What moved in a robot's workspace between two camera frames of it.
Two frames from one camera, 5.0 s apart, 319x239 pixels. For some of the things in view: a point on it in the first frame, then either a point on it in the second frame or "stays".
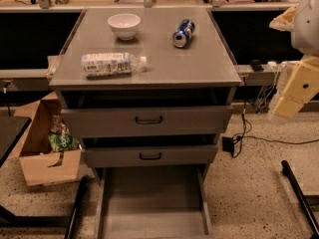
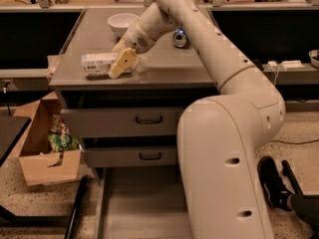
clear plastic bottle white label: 112,64 stays
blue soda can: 183,32 stays
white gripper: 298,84 to 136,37
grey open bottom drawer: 153,202 stays
